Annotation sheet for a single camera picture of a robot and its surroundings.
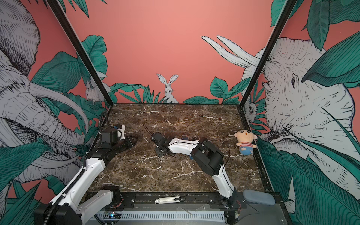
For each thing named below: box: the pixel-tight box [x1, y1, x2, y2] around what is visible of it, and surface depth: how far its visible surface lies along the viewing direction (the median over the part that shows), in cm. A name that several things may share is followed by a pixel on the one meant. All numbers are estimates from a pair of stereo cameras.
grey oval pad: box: [242, 189, 276, 206], surface depth 75 cm
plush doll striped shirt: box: [234, 129, 258, 156], surface depth 94 cm
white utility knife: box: [154, 195, 186, 205], surface depth 76 cm
